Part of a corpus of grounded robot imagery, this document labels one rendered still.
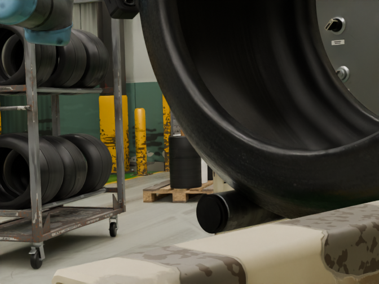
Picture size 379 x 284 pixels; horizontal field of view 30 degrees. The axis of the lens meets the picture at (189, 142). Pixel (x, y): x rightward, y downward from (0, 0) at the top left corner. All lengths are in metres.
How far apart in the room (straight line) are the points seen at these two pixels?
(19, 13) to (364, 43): 0.71
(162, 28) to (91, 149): 4.58
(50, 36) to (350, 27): 0.62
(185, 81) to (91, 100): 10.83
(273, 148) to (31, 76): 3.89
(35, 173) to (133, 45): 6.88
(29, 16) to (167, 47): 0.31
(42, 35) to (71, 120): 10.67
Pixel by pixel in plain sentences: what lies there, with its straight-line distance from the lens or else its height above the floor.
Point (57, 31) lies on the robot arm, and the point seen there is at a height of 1.15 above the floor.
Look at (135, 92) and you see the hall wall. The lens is 11.20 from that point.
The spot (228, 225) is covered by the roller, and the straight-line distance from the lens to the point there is 0.79.
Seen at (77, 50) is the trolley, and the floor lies 1.43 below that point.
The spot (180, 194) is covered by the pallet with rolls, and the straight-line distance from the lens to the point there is 7.42.
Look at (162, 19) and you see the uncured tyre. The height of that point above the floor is 1.12.
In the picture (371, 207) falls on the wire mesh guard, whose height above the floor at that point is 1.00.
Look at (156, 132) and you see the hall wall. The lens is 11.05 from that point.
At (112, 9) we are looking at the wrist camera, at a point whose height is 1.16.
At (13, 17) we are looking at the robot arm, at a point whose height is 1.15.
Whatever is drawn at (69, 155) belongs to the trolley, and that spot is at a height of 0.69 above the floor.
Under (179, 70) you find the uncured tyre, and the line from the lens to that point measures 0.79.
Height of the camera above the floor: 1.02
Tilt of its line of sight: 3 degrees down
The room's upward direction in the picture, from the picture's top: 2 degrees counter-clockwise
